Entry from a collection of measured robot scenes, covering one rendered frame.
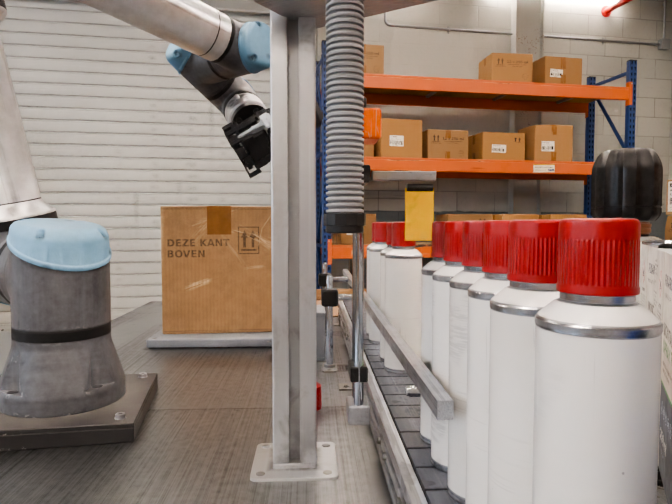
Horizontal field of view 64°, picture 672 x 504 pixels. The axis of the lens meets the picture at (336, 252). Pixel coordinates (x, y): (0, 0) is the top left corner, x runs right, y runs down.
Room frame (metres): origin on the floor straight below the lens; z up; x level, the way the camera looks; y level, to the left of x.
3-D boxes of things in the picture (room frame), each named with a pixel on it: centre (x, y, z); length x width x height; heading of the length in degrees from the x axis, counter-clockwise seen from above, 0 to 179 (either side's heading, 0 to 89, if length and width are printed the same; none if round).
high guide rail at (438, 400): (0.90, -0.05, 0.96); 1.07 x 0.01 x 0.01; 3
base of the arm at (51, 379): (0.70, 0.36, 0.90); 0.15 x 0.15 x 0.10
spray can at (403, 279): (0.75, -0.09, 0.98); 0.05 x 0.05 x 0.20
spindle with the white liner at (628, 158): (0.71, -0.38, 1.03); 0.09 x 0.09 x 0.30
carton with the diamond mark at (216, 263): (1.29, 0.26, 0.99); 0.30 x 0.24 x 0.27; 7
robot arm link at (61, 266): (0.71, 0.36, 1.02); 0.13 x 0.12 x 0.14; 47
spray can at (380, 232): (0.92, -0.08, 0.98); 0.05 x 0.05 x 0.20
